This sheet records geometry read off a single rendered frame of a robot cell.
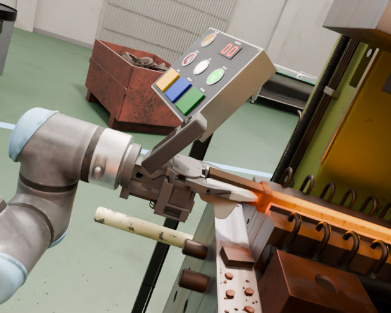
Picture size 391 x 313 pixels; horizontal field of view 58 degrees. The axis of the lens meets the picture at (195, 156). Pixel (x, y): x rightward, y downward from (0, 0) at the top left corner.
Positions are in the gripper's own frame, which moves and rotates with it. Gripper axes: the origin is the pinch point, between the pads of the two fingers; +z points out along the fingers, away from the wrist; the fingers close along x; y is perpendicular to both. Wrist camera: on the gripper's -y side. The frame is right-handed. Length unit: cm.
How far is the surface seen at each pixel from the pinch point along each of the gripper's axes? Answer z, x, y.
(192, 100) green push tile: -12.4, -42.3, -1.5
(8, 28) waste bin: -199, -309, 46
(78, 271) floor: -37, -80, 100
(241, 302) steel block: 0.1, 15.4, 8.6
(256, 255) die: 2.9, 6.5, 7.1
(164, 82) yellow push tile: -22, -61, 0
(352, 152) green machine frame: 21.9, -18.5, -7.0
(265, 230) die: 3.0, 5.3, 3.2
